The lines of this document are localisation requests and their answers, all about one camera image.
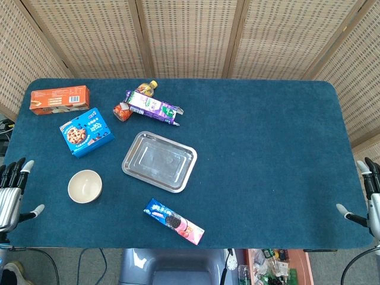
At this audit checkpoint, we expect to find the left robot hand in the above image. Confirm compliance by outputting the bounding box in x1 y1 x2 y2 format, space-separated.
0 157 46 233

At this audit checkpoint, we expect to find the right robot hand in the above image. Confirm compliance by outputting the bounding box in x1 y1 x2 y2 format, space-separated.
335 157 380 240

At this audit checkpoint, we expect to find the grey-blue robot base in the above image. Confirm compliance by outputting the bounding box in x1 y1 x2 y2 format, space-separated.
118 248 239 285

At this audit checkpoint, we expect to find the cream ceramic bowl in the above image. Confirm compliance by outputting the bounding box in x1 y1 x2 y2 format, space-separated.
67 169 103 204

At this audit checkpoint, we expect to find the rectangular stainless steel tray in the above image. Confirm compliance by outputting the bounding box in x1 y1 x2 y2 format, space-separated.
121 131 198 194

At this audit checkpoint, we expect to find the white shoe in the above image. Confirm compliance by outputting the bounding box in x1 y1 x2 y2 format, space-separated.
2 261 35 285

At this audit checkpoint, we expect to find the blue chocolate chip cookie box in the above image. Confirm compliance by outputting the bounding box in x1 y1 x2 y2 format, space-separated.
59 107 115 159

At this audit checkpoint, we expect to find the orange snack box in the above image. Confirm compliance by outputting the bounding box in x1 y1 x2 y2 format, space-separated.
29 85 91 116

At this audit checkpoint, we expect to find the pink bin of clutter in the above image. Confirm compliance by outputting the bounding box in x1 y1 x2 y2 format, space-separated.
243 248 314 285

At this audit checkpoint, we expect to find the blue carpet table cover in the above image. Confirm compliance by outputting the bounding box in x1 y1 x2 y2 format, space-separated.
4 78 375 249

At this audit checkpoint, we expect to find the clear plastic water bottle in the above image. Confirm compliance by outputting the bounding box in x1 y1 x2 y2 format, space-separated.
237 264 252 285

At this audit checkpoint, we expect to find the orange juice bottle yellow cap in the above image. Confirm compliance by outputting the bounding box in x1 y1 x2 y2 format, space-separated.
112 80 159 122

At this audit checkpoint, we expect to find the blue pink Oreo cookie box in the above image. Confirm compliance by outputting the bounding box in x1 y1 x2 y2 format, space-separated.
143 198 205 246

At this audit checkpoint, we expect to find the purple open carton box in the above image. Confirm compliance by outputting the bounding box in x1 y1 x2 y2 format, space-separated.
124 90 185 127

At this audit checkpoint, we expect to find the woven bamboo folding screen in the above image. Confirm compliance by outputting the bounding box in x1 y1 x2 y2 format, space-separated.
0 0 380 163

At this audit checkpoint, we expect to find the blue cable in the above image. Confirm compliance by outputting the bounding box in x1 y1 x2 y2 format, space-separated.
77 248 107 285

